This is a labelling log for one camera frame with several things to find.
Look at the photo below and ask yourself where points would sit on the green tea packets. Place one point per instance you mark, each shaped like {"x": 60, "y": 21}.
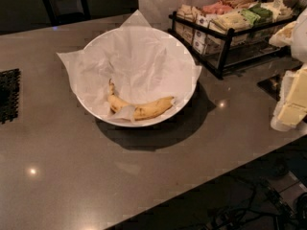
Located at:
{"x": 257, "y": 15}

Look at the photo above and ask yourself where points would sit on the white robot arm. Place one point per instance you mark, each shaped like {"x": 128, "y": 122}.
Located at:
{"x": 294, "y": 35}

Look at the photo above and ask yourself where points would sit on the white creamer packets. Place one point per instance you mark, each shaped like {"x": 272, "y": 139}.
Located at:
{"x": 199, "y": 40}

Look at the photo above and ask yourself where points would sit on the white round bowl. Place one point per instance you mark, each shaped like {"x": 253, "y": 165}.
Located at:
{"x": 137, "y": 77}

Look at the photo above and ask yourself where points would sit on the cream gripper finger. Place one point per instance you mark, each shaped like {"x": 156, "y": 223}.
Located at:
{"x": 291, "y": 109}

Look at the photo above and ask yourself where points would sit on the pink sweetener packets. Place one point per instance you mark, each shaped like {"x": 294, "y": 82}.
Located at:
{"x": 217, "y": 8}

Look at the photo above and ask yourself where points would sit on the black woven mat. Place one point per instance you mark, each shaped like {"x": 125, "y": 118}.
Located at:
{"x": 9, "y": 94}

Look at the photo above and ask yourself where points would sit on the dark appliance stand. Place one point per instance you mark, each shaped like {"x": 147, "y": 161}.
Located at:
{"x": 62, "y": 12}

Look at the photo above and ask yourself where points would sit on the black wire condiment rack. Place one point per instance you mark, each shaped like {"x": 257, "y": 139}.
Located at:
{"x": 230, "y": 59}

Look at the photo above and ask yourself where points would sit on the white paper bowl liner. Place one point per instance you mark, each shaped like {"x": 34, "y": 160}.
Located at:
{"x": 134, "y": 64}

